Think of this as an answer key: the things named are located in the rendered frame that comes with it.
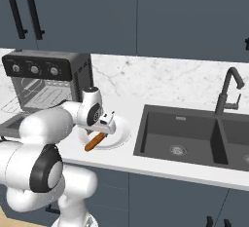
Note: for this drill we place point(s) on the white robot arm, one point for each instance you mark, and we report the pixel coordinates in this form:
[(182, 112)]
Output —
[(42, 130)]

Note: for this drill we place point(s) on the toaster oven door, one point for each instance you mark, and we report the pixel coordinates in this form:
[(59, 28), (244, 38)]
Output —
[(13, 124)]

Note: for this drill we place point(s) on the toaster oven knob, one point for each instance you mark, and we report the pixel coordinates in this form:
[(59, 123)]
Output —
[(34, 69), (54, 71), (16, 68)]

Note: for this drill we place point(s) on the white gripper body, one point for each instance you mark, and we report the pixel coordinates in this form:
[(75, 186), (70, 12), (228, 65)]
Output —
[(103, 128)]

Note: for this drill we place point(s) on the white round plate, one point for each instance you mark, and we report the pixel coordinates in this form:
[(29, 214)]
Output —
[(120, 135)]

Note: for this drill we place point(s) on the brown baguette bread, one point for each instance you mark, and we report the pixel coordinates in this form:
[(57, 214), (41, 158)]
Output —
[(94, 142)]

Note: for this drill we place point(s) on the black toaster oven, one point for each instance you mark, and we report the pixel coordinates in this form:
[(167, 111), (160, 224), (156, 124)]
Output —
[(79, 71)]

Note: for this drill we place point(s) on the black sink tap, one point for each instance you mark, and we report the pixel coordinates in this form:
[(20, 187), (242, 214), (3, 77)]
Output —
[(227, 91)]

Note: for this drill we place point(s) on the grey wall cupboard door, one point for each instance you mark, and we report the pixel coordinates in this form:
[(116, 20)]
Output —
[(9, 10), (194, 16), (90, 13)]

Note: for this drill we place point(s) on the dark grey double sink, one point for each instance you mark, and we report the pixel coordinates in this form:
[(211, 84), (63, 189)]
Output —
[(181, 140)]

